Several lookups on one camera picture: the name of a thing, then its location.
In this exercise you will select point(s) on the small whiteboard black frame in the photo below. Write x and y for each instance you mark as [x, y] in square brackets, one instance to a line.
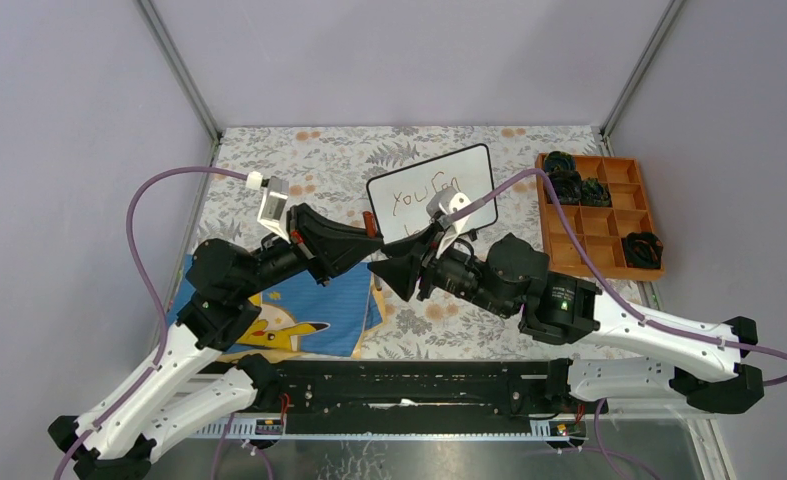
[399, 199]

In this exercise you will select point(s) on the orange compartment tray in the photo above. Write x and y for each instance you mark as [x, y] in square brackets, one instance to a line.
[603, 230]

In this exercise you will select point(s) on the blue Pikachu cloth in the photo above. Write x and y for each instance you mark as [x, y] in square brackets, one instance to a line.
[300, 317]

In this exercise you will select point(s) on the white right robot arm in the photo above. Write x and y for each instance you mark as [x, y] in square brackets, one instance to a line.
[699, 362]

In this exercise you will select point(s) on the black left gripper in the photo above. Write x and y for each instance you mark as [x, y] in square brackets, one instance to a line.
[326, 247]

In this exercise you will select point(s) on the floral patterned table mat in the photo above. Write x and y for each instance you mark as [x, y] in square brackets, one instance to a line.
[328, 168]

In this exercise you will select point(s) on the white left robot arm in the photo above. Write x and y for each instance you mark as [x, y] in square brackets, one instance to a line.
[128, 431]

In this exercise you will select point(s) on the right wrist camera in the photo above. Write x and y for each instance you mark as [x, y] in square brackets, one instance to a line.
[440, 208]

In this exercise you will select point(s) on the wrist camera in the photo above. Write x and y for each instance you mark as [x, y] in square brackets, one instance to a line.
[273, 206]
[440, 208]

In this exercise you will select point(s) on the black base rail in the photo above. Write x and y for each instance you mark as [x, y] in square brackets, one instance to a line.
[419, 398]

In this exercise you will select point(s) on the dark red marker cap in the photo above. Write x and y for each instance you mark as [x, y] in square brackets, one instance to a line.
[369, 224]

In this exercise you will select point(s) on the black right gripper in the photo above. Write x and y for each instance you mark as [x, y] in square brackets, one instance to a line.
[402, 272]

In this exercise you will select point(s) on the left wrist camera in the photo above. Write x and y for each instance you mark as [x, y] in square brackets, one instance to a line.
[273, 206]

